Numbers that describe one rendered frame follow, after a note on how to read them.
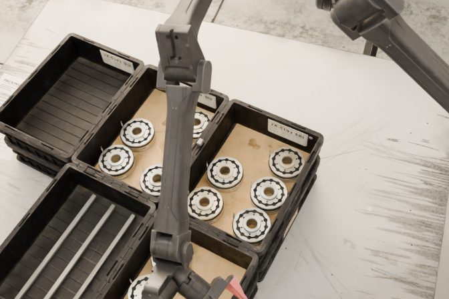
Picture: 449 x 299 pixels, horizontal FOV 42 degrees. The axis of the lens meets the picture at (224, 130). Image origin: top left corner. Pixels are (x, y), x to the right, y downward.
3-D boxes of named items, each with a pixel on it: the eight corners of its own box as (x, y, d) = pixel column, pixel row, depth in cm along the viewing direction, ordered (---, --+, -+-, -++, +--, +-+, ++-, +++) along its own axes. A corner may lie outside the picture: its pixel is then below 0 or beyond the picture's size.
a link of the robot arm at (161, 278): (192, 239, 123) (156, 231, 127) (166, 274, 114) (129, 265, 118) (198, 281, 129) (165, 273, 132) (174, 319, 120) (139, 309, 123)
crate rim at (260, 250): (232, 101, 173) (231, 97, 171) (325, 139, 164) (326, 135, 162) (160, 209, 154) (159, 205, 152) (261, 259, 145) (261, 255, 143)
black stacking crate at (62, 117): (79, 56, 199) (70, 33, 190) (152, 86, 190) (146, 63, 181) (3, 142, 181) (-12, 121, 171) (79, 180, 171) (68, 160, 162)
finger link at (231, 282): (261, 296, 127) (227, 269, 127) (242, 324, 124) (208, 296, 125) (252, 298, 133) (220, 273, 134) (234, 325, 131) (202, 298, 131)
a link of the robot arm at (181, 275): (174, 248, 129) (164, 261, 132) (159, 269, 123) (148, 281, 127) (198, 267, 128) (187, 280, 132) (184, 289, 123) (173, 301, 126)
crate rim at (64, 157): (72, 36, 192) (70, 31, 190) (147, 67, 182) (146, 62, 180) (-10, 125, 173) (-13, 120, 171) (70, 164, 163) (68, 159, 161)
